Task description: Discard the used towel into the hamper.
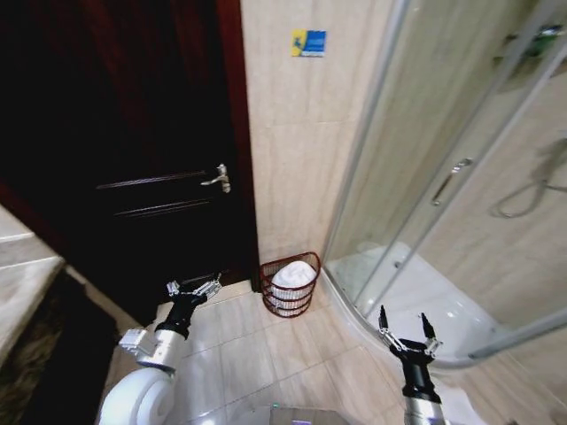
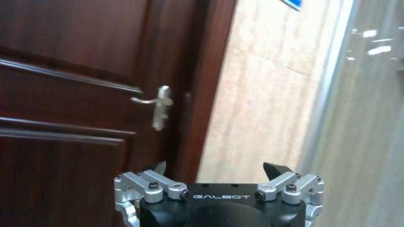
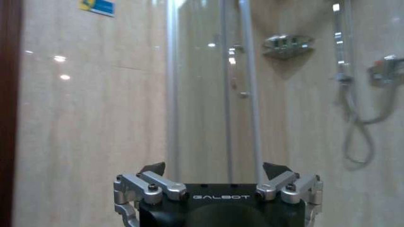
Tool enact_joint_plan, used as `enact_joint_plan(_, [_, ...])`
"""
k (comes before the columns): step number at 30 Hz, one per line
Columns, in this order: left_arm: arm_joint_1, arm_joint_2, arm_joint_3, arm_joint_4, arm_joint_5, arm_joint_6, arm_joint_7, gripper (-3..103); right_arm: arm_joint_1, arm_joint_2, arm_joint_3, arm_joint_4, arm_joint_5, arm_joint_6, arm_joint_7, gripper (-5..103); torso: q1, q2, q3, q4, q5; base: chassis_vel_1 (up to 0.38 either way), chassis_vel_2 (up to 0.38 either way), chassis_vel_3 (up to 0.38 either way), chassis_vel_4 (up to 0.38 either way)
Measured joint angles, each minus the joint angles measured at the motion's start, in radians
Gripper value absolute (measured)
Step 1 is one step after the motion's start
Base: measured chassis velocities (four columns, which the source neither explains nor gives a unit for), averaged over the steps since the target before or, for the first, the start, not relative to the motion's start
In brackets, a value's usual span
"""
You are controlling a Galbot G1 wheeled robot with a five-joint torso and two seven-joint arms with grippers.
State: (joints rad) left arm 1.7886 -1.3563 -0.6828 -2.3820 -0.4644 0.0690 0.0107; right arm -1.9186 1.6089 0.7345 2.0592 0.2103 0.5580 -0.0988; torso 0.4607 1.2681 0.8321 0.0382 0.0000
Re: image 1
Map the dark wooden door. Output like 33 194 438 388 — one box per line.
0 0 260 328

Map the red wire hamper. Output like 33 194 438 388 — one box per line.
260 251 322 319

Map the green bottle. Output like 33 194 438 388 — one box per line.
525 25 563 58

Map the chrome shower door handle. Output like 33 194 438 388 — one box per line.
431 158 475 207

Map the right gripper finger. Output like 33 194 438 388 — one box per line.
418 312 445 358
377 304 403 352

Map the white towel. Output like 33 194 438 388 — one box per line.
270 260 318 294

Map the white shower tray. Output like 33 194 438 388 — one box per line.
321 241 513 371

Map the beige stone counter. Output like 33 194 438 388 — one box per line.
0 202 68 358

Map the blue and yellow wall sign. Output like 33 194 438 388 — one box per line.
290 28 328 59

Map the reddish brown door frame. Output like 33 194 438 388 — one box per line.
215 0 263 294

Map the glass shower enclosure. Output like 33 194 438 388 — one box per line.
321 0 567 372

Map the silver door handle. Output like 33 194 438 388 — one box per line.
199 163 232 195

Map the grey shower hose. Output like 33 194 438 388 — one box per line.
488 136 567 220

